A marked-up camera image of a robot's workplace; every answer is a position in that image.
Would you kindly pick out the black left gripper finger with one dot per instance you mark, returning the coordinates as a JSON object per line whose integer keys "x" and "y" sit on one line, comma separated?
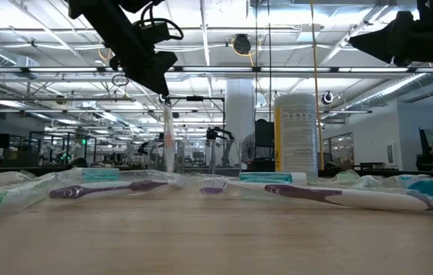
{"x": 143, "y": 74}
{"x": 166, "y": 68}

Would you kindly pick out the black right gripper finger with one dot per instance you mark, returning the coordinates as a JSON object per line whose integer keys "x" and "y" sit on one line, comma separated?
{"x": 395, "y": 28}
{"x": 399, "y": 49}

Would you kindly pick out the purple toothbrush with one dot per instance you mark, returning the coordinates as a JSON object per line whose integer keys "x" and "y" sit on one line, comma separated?
{"x": 353, "y": 198}
{"x": 86, "y": 189}

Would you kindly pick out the teal toothpaste tube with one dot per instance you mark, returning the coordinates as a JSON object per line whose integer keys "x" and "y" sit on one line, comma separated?
{"x": 265, "y": 177}

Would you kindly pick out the black background robot arm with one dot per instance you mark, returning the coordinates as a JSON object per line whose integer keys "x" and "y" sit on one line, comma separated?
{"x": 216, "y": 133}

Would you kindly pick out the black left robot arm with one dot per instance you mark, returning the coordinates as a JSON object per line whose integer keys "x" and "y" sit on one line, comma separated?
{"x": 94, "y": 11}

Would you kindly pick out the background robot station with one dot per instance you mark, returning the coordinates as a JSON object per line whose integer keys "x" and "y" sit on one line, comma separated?
{"x": 63, "y": 133}

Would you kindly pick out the clear acrylic organizer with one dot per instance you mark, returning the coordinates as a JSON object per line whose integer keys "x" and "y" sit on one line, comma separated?
{"x": 181, "y": 156}

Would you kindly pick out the black monitor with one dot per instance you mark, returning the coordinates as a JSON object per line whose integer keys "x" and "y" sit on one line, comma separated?
{"x": 264, "y": 133}

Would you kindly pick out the white wipes canister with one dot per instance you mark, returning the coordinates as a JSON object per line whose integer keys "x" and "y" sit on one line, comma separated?
{"x": 296, "y": 133}

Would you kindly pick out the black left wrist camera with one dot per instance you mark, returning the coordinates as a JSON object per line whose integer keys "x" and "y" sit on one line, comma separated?
{"x": 155, "y": 30}

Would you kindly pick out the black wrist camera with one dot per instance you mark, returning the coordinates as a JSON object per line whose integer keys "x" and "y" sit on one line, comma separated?
{"x": 430, "y": 9}
{"x": 155, "y": 30}

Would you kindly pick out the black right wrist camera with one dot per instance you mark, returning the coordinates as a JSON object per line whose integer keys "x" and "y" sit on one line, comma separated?
{"x": 430, "y": 9}

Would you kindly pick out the black background station frame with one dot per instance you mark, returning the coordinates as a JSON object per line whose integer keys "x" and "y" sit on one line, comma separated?
{"x": 195, "y": 98}

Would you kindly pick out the black aluminium table frame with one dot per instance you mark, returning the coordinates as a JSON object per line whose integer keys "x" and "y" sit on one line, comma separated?
{"x": 40, "y": 170}

